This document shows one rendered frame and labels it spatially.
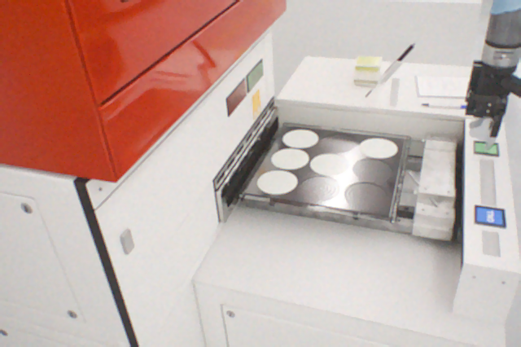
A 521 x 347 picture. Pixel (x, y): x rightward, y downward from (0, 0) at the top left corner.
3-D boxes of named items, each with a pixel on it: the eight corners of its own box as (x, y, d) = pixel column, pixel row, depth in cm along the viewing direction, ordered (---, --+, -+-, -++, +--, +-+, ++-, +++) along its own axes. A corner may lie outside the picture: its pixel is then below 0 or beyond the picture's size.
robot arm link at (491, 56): (522, 37, 103) (525, 51, 96) (517, 58, 105) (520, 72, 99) (483, 36, 105) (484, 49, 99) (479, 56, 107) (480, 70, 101)
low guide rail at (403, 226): (246, 207, 125) (244, 197, 124) (248, 202, 127) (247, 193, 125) (450, 242, 110) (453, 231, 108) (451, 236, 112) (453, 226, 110)
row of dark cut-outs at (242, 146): (213, 189, 111) (212, 180, 110) (273, 104, 145) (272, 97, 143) (216, 189, 111) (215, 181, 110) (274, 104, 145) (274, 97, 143)
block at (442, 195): (417, 201, 113) (418, 191, 112) (418, 193, 116) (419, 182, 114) (453, 207, 111) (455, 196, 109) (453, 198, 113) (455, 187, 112)
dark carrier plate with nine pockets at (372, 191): (244, 195, 118) (243, 192, 117) (285, 126, 144) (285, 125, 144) (389, 218, 107) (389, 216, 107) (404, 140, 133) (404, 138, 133)
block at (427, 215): (413, 222, 107) (415, 213, 106) (415, 213, 110) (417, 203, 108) (452, 229, 105) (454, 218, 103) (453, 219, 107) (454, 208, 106)
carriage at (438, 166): (412, 234, 108) (413, 225, 107) (423, 151, 136) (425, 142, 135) (449, 241, 106) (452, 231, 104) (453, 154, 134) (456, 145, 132)
